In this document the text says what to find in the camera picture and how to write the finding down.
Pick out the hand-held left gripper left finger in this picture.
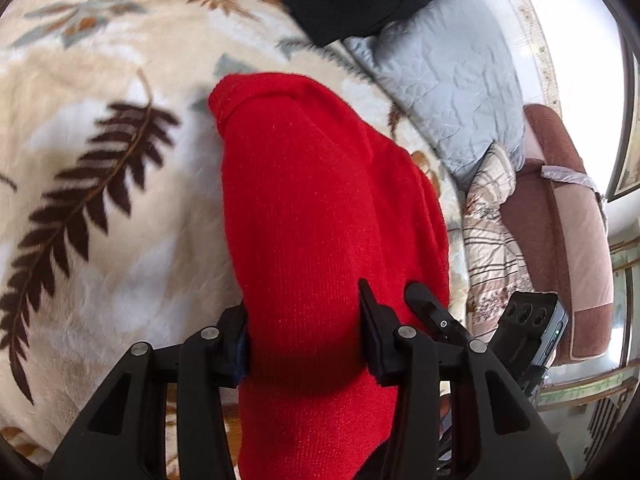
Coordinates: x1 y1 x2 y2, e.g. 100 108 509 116
44 300 251 480

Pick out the striped floral pillow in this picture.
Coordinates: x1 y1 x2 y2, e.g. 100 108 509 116
447 142 538 346

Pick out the white lace armrest cover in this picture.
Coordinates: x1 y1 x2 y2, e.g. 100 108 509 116
541 164 602 194

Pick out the cream leaf print blanket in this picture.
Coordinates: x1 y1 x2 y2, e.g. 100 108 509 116
0 0 482 480

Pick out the brown and pink sofa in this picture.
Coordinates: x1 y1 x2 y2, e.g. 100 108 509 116
500 104 615 367

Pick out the red and blue knit sweater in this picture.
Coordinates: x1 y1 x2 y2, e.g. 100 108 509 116
207 72 451 480

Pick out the grey quilted pillow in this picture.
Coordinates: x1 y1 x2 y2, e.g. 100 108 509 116
342 0 526 193

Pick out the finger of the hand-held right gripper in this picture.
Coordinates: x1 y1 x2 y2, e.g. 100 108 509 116
404 282 471 348

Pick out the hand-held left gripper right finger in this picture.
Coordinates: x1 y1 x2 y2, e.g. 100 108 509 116
357 279 572 480

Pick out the wooden framed glass furniture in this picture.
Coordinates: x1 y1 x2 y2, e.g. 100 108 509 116
537 240 640 467

